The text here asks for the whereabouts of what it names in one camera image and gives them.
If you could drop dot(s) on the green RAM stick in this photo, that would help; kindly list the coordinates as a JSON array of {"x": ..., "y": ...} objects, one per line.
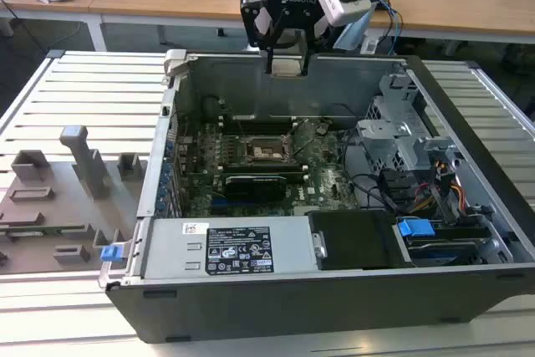
[{"x": 50, "y": 230}]

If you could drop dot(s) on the wooden desk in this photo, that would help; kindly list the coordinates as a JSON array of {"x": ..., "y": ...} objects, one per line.
[{"x": 167, "y": 1}]

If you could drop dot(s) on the CPU socket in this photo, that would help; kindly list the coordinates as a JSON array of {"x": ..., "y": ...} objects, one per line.
[{"x": 267, "y": 152}]

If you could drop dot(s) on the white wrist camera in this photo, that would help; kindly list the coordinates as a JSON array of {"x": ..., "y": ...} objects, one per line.
[{"x": 338, "y": 8}]

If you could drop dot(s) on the small white box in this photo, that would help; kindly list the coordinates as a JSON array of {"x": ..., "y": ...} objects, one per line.
[{"x": 370, "y": 44}]

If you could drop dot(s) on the square CPU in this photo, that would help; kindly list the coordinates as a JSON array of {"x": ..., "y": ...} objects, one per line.
[{"x": 287, "y": 69}]

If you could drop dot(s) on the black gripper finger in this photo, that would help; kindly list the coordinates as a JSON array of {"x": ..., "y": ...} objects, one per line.
[
  {"x": 251, "y": 22},
  {"x": 307, "y": 56}
]

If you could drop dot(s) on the silver power supply with label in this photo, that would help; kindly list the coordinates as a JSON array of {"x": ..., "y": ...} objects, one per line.
[{"x": 167, "y": 248}]

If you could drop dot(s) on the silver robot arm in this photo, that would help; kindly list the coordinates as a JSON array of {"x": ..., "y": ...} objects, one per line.
[{"x": 351, "y": 35}]

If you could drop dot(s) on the hard disk in blue carrier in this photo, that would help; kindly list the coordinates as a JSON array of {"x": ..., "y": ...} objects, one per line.
[{"x": 416, "y": 229}]

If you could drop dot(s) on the black graphics card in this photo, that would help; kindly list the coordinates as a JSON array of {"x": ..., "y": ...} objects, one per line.
[{"x": 255, "y": 187}]

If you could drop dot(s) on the coin cell battery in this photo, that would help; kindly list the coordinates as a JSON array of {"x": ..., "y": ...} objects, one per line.
[{"x": 322, "y": 128}]

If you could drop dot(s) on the black RAM stick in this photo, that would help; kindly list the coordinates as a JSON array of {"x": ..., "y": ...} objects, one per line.
[{"x": 297, "y": 177}]

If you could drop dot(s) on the blue case latch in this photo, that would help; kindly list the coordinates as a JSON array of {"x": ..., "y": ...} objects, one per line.
[{"x": 113, "y": 254}]

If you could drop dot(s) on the black plastic shroud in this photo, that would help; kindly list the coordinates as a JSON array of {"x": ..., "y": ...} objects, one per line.
[{"x": 355, "y": 240}]

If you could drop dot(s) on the black open PC case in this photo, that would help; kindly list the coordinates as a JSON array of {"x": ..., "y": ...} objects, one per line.
[{"x": 292, "y": 311}]

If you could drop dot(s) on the grey metal drive cage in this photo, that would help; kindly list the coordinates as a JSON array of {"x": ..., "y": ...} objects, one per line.
[{"x": 384, "y": 139}]

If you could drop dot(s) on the grey parts rack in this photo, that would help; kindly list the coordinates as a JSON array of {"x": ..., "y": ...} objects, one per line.
[{"x": 62, "y": 215}]

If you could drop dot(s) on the green motherboard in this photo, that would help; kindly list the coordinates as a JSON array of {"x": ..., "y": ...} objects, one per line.
[{"x": 326, "y": 173}]

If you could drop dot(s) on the blue expansion slot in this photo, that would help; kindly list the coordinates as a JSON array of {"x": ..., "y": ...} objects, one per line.
[{"x": 230, "y": 206}]

